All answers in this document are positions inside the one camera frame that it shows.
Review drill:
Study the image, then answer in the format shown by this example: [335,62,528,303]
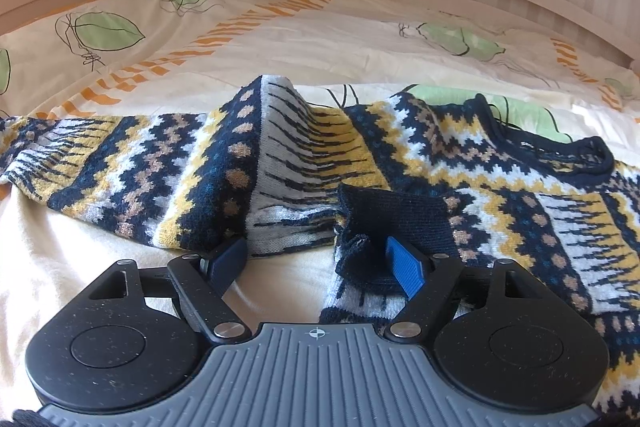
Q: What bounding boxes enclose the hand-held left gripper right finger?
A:
[384,236,547,342]

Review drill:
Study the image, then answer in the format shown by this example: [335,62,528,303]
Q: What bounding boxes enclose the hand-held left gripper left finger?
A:
[81,236,253,344]

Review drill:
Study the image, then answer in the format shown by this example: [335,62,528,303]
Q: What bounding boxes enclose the leaf print duvet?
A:
[0,0,640,410]

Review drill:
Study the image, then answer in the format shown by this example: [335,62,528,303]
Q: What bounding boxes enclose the patterned knit sweater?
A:
[0,74,640,427]

